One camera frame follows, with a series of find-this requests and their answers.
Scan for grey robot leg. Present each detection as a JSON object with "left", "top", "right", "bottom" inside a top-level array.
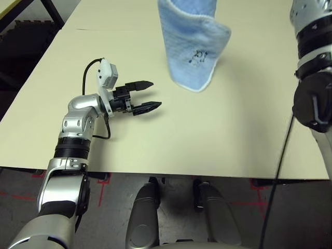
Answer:
[
  {"left": 125, "top": 176, "right": 161, "bottom": 249},
  {"left": 193, "top": 178, "right": 244, "bottom": 247}
]

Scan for light blue towel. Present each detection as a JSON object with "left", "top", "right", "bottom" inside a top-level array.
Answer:
[{"left": 157, "top": 0, "right": 232, "bottom": 93}]

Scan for black foam floor mat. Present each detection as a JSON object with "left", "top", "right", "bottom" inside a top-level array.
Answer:
[{"left": 0, "top": 19, "right": 62, "bottom": 115}]

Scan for grey robot right leg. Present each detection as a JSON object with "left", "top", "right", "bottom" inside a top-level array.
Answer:
[{"left": 193, "top": 178, "right": 244, "bottom": 247}]

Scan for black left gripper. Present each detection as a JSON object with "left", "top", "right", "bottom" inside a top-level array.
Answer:
[{"left": 108, "top": 80, "right": 162, "bottom": 116}]

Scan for grey robot left leg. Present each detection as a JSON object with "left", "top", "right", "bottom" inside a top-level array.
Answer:
[{"left": 125, "top": 176, "right": 161, "bottom": 249}]

